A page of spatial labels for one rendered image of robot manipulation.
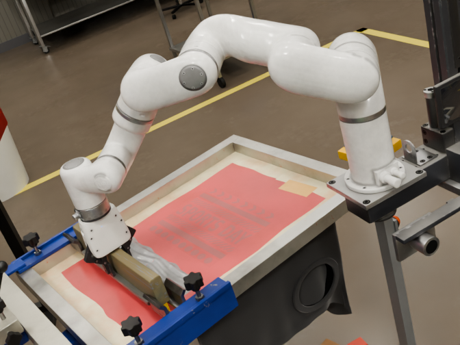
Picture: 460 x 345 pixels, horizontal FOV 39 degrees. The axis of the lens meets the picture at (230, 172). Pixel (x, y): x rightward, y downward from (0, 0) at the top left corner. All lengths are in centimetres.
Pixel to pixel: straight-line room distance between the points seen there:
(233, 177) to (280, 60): 80
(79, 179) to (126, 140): 14
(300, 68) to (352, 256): 196
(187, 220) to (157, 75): 66
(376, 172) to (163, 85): 46
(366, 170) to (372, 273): 162
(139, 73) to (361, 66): 40
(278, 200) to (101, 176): 54
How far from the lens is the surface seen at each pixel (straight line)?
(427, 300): 275
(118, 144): 148
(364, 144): 129
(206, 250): 163
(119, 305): 157
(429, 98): 141
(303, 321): 177
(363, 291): 283
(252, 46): 122
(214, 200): 182
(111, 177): 140
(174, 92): 120
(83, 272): 174
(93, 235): 152
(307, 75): 115
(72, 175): 145
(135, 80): 122
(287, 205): 169
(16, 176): 478
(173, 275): 157
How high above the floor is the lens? 186
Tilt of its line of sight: 28 degrees down
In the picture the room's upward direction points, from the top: 18 degrees counter-clockwise
